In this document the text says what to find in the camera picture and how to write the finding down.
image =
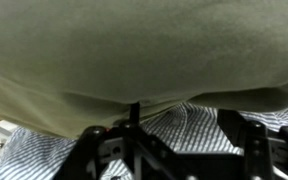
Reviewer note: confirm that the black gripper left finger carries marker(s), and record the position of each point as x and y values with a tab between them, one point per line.
117	153

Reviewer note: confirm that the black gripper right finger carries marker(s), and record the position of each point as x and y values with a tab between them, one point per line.
270	153

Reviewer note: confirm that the olive green pants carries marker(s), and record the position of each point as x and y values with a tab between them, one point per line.
134	50

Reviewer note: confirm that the blue striped shirt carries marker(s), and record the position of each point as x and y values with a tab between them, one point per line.
190	130

